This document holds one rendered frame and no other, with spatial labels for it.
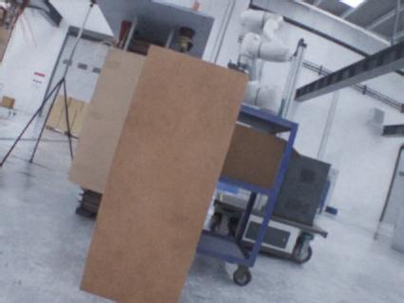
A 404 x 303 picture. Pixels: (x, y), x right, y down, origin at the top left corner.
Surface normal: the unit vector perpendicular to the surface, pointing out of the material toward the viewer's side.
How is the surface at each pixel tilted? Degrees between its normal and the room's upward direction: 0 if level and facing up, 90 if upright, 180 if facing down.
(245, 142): 90
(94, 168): 90
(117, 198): 90
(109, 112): 90
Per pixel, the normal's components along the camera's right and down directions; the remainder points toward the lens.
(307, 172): -0.08, -0.04
